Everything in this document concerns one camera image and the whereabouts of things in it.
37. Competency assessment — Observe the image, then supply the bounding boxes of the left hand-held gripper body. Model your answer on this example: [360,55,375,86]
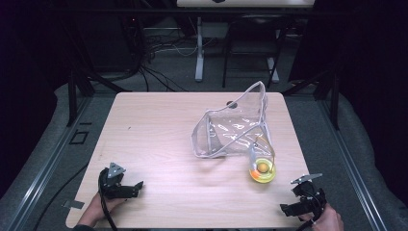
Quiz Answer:
[98,162,130,200]

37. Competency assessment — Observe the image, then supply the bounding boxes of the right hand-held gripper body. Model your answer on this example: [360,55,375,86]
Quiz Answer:
[290,172,328,220]

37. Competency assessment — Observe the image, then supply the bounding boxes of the person's left hand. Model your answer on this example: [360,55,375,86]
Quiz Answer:
[86,192,127,223]

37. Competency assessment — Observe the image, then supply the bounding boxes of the person's right hand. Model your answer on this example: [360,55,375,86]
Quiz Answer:
[299,203,344,231]

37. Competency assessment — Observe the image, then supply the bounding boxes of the grey tape strip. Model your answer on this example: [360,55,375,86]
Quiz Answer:
[62,199,86,210]

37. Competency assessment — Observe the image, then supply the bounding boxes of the yellow round toy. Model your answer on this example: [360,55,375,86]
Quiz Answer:
[248,136,277,185]

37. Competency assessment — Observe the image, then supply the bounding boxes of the clear plastic zip pouch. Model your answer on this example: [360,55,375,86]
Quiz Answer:
[191,80,277,160]

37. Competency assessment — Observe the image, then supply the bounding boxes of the black chair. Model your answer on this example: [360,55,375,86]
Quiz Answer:
[221,13,292,90]

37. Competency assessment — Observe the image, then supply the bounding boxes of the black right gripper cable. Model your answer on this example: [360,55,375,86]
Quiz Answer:
[295,220,316,231]

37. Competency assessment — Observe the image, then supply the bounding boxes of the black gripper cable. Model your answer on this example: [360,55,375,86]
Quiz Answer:
[295,220,316,231]
[99,177,119,231]

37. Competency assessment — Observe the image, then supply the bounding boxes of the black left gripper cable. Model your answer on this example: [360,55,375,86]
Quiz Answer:
[99,177,119,231]

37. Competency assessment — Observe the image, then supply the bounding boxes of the aluminium rail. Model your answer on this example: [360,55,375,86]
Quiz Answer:
[5,95,94,231]
[317,95,390,231]

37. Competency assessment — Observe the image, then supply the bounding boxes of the black floor cable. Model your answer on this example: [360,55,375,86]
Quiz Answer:
[32,163,90,231]

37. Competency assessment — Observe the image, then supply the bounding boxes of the black metal stand frame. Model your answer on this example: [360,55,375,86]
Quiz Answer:
[282,65,342,131]
[65,67,133,128]

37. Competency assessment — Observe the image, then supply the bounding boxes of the bundle of floor cables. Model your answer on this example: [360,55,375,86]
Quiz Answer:
[136,27,201,93]

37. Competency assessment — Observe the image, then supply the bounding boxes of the white frame desk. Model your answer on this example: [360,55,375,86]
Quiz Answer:
[176,0,317,83]

